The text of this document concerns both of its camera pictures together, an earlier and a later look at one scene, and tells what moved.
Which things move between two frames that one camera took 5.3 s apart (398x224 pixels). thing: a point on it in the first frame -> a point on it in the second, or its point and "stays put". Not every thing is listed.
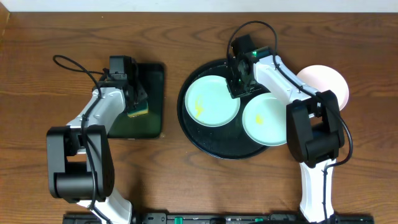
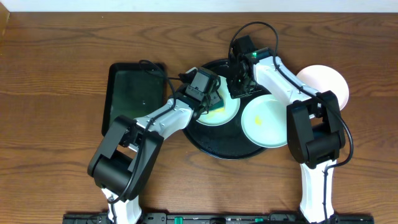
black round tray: (228, 142) stays put
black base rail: (223, 218) stays put
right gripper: (241, 88) stays put
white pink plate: (323, 78) stays put
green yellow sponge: (137, 112) -> (219, 106)
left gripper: (138, 97) -> (212, 100)
